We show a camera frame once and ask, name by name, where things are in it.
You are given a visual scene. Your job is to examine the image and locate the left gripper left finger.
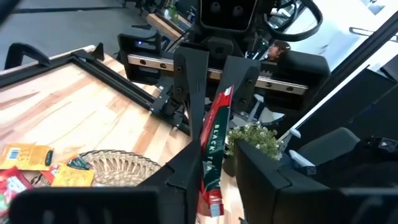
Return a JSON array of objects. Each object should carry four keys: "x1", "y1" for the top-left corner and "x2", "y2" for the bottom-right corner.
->
[{"x1": 138, "y1": 140, "x2": 203, "y2": 224}]

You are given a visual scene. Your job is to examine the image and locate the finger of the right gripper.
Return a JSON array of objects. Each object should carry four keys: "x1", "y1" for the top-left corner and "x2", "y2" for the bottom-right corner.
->
[
  {"x1": 217, "y1": 57, "x2": 261, "y2": 113},
  {"x1": 173, "y1": 48, "x2": 210, "y2": 141}
]

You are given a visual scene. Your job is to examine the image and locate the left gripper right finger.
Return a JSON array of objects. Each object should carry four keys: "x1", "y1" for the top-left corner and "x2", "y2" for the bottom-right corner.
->
[{"x1": 233, "y1": 139, "x2": 323, "y2": 224}]

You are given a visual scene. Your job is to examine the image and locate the beige green-banded tea packet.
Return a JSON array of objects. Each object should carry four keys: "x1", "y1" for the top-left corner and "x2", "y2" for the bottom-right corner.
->
[{"x1": 67, "y1": 154, "x2": 91, "y2": 171}]

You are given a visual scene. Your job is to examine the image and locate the orange peach tea packet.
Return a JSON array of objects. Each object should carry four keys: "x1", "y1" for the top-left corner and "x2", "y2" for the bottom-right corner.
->
[
  {"x1": 51, "y1": 163, "x2": 96, "y2": 188},
  {"x1": 0, "y1": 142, "x2": 55, "y2": 171}
]

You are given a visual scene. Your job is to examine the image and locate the wooden background table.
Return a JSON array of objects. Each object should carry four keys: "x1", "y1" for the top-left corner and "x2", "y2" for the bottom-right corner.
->
[{"x1": 146, "y1": 12, "x2": 192, "y2": 41}]

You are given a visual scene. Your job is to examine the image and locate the person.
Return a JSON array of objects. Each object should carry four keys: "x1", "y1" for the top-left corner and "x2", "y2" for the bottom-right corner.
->
[{"x1": 266, "y1": 39, "x2": 292, "y2": 63}]

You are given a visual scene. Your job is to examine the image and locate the potted white-flowered plant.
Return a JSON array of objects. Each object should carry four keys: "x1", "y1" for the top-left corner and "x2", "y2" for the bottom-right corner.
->
[{"x1": 222, "y1": 122, "x2": 283, "y2": 178}]

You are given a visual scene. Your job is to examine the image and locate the round woven placemat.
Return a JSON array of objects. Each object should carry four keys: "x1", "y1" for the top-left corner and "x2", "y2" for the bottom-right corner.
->
[{"x1": 30, "y1": 149, "x2": 162, "y2": 188}]

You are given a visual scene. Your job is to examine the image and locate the black curved clamp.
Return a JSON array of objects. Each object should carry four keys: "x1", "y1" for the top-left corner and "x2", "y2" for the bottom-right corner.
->
[{"x1": 4, "y1": 42, "x2": 51, "y2": 72}]

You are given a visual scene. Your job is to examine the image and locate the black aluminium table frame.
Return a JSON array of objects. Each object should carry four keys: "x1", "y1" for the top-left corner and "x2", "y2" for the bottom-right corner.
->
[{"x1": 0, "y1": 46, "x2": 190, "y2": 134}]

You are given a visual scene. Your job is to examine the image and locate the small black wedge bracket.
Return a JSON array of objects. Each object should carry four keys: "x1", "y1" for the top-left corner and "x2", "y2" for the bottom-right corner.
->
[{"x1": 92, "y1": 42, "x2": 106, "y2": 62}]

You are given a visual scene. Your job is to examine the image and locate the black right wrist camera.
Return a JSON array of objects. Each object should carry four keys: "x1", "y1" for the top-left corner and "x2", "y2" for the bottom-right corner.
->
[{"x1": 199, "y1": 0, "x2": 258, "y2": 32}]

